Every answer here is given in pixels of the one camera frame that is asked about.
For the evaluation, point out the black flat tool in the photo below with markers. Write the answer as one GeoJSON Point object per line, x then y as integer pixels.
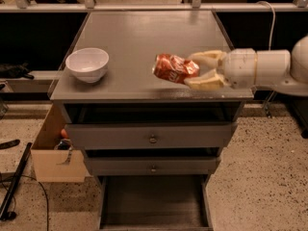
{"type": "Point", "coordinates": [9, 144]}

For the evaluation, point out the crushed red coke can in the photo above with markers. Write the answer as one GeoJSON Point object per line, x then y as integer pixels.
{"type": "Point", "coordinates": [174, 68]}

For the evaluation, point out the grey drawer cabinet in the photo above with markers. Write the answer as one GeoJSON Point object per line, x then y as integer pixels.
{"type": "Point", "coordinates": [130, 94]}

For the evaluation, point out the white ceramic bowl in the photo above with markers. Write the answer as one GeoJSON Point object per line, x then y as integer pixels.
{"type": "Point", "coordinates": [88, 65]}

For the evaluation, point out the grey top drawer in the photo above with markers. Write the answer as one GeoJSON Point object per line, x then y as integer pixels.
{"type": "Point", "coordinates": [107, 136]}

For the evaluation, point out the black pole stand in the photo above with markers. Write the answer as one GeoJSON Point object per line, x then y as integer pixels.
{"type": "Point", "coordinates": [14, 178]}

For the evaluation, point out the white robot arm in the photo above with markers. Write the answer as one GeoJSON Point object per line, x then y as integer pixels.
{"type": "Point", "coordinates": [280, 70]}

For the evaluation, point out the grey open bottom drawer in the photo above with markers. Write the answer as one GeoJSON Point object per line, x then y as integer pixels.
{"type": "Point", "coordinates": [154, 203]}

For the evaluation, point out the cardboard box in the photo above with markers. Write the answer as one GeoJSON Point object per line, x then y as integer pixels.
{"type": "Point", "coordinates": [50, 163]}

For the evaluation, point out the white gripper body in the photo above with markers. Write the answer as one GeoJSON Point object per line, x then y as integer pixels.
{"type": "Point", "coordinates": [240, 67]}

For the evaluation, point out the black cloth object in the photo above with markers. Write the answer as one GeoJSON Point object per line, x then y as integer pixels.
{"type": "Point", "coordinates": [14, 71]}

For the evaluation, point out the orange ball in box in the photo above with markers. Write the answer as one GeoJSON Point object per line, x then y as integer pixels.
{"type": "Point", "coordinates": [64, 134]}

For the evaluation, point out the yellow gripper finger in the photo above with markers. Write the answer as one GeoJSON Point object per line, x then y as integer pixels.
{"type": "Point", "coordinates": [211, 80]}
{"type": "Point", "coordinates": [211, 59]}

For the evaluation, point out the grey middle drawer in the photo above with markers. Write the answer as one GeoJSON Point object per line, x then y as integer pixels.
{"type": "Point", "coordinates": [117, 166]}

